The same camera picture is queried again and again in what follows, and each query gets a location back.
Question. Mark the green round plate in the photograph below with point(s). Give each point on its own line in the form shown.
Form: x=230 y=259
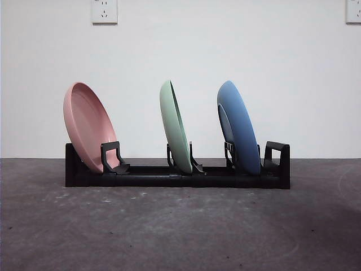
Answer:
x=172 y=124

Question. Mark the blue round plate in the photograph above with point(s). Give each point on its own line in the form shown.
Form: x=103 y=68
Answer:
x=241 y=118

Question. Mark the pink round plate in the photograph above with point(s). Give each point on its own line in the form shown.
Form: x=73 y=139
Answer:
x=84 y=118

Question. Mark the black plastic plate rack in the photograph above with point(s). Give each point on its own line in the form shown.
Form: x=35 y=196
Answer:
x=141 y=180

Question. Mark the white wall socket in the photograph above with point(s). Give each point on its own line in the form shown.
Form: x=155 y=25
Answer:
x=354 y=11
x=104 y=12

